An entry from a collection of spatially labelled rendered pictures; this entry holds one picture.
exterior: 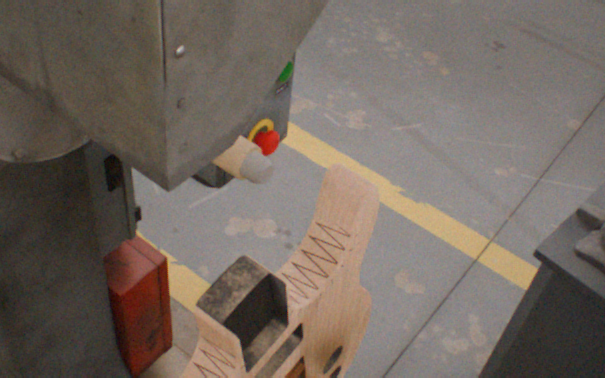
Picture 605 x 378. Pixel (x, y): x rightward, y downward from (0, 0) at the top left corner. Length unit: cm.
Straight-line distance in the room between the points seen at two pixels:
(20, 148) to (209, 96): 39
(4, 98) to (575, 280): 101
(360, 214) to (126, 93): 31
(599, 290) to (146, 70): 112
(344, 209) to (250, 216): 160
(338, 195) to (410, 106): 210
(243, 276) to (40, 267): 60
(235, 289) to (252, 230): 163
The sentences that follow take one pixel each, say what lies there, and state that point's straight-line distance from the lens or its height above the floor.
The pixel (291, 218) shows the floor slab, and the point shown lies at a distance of 222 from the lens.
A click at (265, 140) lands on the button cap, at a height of 99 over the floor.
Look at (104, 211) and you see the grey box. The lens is 120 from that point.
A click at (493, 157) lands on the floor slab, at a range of 260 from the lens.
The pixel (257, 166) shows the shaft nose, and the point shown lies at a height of 126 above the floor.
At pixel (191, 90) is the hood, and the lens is 35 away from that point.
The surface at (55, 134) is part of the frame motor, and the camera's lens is 75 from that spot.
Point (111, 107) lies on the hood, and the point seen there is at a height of 142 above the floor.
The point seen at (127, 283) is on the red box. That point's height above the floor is 62.
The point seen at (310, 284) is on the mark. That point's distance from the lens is 64.
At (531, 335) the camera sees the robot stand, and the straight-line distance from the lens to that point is 153.
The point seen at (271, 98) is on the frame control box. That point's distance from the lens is 100.
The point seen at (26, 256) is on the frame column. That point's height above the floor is 84.
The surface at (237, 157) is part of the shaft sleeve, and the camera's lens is 58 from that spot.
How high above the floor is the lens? 166
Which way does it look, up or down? 46 degrees down
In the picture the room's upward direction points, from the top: 8 degrees clockwise
